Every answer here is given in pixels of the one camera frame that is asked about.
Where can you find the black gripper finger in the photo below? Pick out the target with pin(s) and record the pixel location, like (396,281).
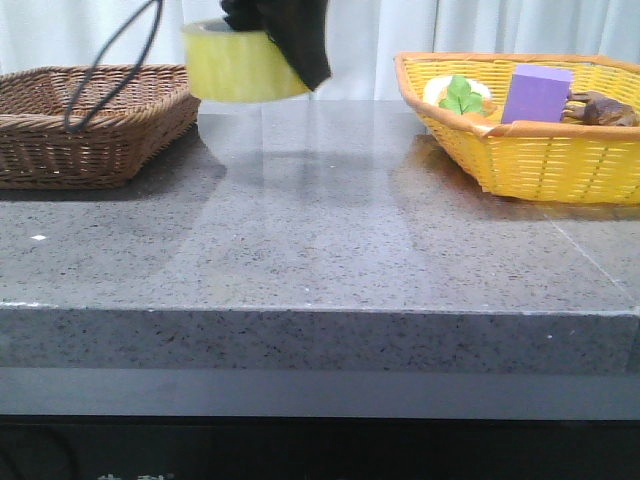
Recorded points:
(296,27)

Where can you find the yellow tape roll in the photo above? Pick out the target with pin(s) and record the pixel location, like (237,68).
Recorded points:
(225,65)

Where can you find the white curtain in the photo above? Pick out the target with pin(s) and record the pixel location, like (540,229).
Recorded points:
(362,37)

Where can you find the white round toy bun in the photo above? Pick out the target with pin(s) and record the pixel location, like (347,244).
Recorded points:
(436,89)

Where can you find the brown wicker basket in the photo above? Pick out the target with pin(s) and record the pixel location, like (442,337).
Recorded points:
(37,152)

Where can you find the toy carrot with green leaves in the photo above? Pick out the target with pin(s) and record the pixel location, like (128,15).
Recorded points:
(464,96)

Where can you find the purple block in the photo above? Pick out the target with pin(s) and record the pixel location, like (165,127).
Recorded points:
(537,93)

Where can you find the yellow woven basket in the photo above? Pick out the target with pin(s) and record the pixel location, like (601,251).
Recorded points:
(564,162)

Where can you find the brown toy animal figure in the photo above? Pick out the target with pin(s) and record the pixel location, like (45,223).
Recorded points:
(596,109)

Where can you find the black cabinet front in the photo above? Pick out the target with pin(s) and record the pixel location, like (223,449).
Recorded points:
(130,447)

